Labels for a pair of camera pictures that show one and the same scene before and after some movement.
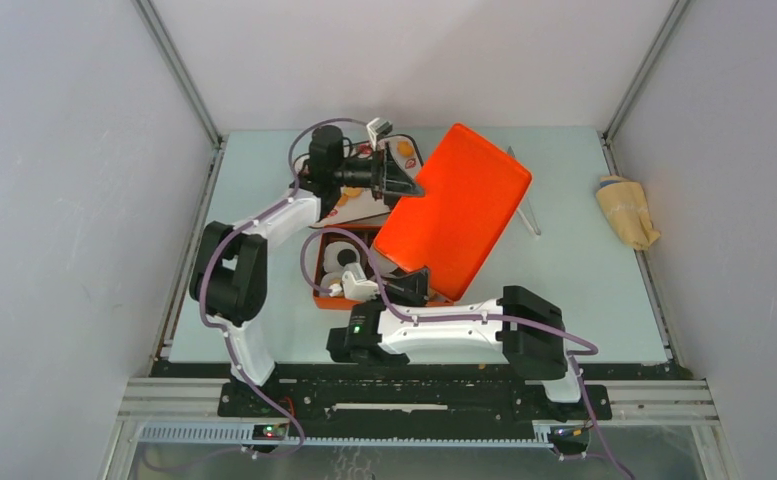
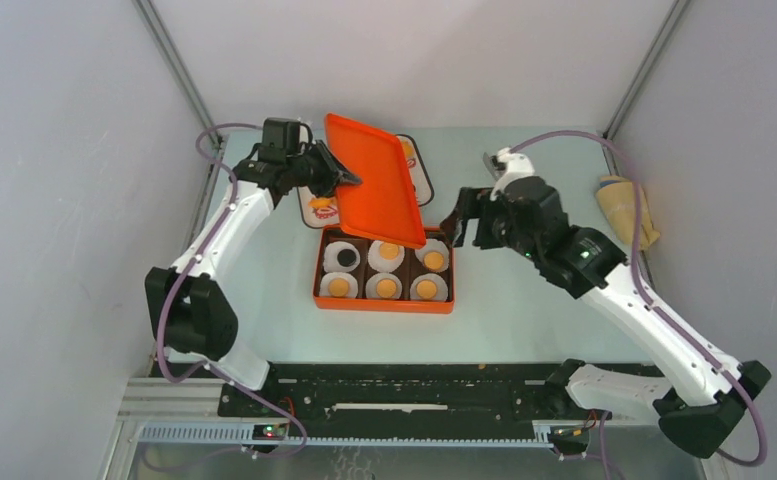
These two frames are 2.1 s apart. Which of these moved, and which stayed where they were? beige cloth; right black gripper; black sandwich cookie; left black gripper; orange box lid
Moved: orange box lid; right black gripper; left black gripper
Stayed: black sandwich cookie; beige cloth
